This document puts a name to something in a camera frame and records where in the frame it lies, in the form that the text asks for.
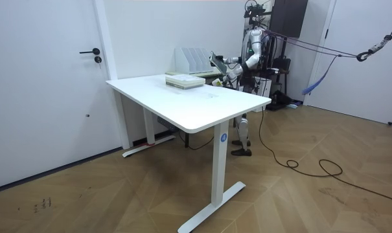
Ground black equipment stand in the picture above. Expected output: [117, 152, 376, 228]
[266, 34, 292, 98]

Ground cable bundle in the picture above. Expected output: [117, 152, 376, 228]
[263, 19, 392, 96]

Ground white door with black handle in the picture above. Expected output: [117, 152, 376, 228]
[0, 0, 122, 192]

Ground dark wall cabinet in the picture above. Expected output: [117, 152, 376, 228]
[269, 0, 309, 39]

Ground black power strip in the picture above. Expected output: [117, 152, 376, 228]
[156, 116, 181, 133]

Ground black floor cable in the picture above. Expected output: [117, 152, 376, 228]
[257, 105, 392, 206]

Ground plain white door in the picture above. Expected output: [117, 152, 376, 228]
[303, 0, 392, 126]

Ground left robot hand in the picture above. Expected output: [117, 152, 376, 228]
[211, 76, 229, 89]

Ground robot legs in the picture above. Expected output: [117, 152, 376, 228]
[231, 113, 253, 157]

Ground white box cabinet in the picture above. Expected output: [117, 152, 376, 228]
[252, 76, 273, 113]

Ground thick pale book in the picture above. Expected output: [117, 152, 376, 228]
[165, 80, 206, 91]

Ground black bag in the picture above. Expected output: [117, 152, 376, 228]
[266, 89, 303, 112]

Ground robot body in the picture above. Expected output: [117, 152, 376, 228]
[240, 0, 271, 93]

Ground black door handle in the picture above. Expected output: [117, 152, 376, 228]
[79, 47, 101, 56]

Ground white standing desk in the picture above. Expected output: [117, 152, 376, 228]
[105, 74, 272, 233]

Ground white file organizer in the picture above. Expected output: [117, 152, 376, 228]
[174, 47, 215, 75]

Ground black cable under desk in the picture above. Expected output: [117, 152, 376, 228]
[177, 129, 215, 151]

